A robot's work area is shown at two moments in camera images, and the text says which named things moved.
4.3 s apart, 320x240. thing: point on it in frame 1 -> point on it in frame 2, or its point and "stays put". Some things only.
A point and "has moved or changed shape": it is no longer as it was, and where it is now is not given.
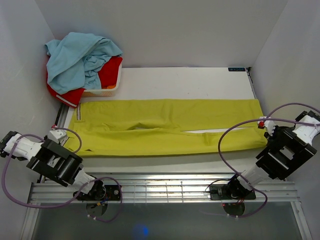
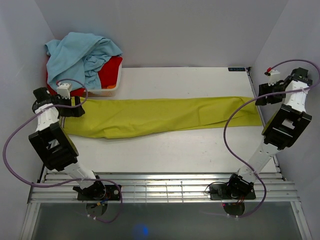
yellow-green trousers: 109,127 has moved or changed shape
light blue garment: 74,62 stays put
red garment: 108,74 stays put
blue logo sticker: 237,69 stays put
